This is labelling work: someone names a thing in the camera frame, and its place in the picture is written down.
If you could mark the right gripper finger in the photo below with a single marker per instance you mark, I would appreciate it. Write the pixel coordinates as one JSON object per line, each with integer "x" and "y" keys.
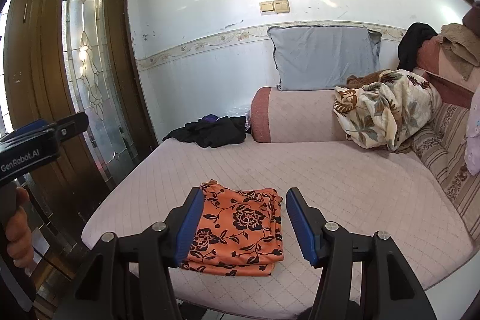
{"x": 363, "y": 277}
{"x": 128, "y": 277}

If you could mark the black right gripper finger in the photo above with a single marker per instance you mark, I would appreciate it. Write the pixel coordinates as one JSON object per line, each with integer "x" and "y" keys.
{"x": 69, "y": 127}

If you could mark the orange black floral blouse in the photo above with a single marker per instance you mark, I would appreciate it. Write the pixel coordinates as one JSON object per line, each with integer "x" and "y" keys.
{"x": 239, "y": 233}

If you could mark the black clothes pile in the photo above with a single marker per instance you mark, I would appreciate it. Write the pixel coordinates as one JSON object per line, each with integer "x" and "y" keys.
{"x": 212, "y": 132}

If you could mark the person's left hand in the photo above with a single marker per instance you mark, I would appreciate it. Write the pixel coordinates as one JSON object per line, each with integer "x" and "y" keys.
{"x": 18, "y": 233}

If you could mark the stained glass wooden door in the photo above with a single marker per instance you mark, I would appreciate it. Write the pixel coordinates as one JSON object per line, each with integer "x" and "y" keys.
{"x": 68, "y": 56}

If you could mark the lilac floral cloth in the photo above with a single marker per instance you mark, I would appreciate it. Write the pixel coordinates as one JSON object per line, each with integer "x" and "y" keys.
{"x": 472, "y": 136}

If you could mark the striped brown cushion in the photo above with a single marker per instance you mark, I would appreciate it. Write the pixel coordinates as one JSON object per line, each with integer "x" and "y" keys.
{"x": 440, "y": 145}

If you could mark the cream floral blanket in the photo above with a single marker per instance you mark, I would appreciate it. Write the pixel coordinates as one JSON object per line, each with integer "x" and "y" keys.
{"x": 388, "y": 111}

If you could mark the pink sofa armrest bolster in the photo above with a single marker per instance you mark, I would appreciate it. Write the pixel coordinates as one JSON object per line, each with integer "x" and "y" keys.
{"x": 294, "y": 116}

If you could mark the black garment on backrest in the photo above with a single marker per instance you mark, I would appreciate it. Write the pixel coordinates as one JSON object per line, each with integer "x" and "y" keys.
{"x": 410, "y": 44}

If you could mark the grey blue pillow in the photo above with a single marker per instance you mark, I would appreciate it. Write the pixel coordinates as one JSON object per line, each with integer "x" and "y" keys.
{"x": 322, "y": 57}

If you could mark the tan towel on backrest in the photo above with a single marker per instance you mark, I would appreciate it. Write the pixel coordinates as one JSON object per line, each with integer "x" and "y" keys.
{"x": 461, "y": 48}

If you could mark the beige wall switch plate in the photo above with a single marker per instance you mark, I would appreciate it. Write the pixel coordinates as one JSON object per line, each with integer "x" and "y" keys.
{"x": 274, "y": 7}

